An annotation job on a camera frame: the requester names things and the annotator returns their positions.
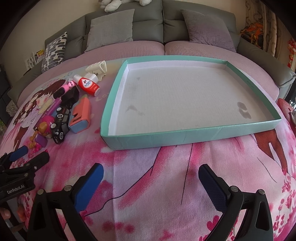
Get black toy car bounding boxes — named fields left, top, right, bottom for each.
left=50, top=107, right=70, bottom=144

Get white power adapter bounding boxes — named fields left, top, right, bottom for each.
left=84, top=73, right=105, bottom=83

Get cartoon couple printed blanket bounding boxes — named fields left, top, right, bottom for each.
left=0, top=58, right=296, bottom=241

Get pink brown puppy figure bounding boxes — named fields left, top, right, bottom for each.
left=29, top=115, right=55, bottom=150

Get grey sofa with pink cover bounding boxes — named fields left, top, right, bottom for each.
left=8, top=1, right=295, bottom=105

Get patterned beige curtain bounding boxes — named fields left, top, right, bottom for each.
left=245, top=0, right=283, bottom=58

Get cream plastic hair claw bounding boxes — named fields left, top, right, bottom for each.
left=85, top=60, right=107, bottom=75

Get red white glue bottle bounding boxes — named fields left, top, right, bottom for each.
left=73, top=74, right=100, bottom=96

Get red hanging knot decoration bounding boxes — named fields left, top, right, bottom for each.
left=287, top=38, right=295, bottom=68

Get black white patterned cushion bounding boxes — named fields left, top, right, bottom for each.
left=41, top=31, right=68, bottom=73

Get grey purple cushion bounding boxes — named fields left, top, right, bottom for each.
left=181, top=9, right=236, bottom=52

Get teal shallow cardboard tray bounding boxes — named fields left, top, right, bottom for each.
left=100, top=56, right=281, bottom=150

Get grey white plush dog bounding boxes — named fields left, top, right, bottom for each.
left=99, top=0, right=152, bottom=13

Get orange decorative ornament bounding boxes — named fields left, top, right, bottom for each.
left=240, top=22, right=264, bottom=49

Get black power adapter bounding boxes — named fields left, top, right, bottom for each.
left=60, top=87, right=79, bottom=109

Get pink smart watch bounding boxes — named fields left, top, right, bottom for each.
left=53, top=79, right=76, bottom=99

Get person left hand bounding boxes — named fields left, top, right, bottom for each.
left=0, top=208, right=11, bottom=220

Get books beside sofa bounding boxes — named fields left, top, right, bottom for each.
left=25, top=49, right=45, bottom=70

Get dark cabinet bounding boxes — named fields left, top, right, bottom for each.
left=0, top=65, right=11, bottom=126

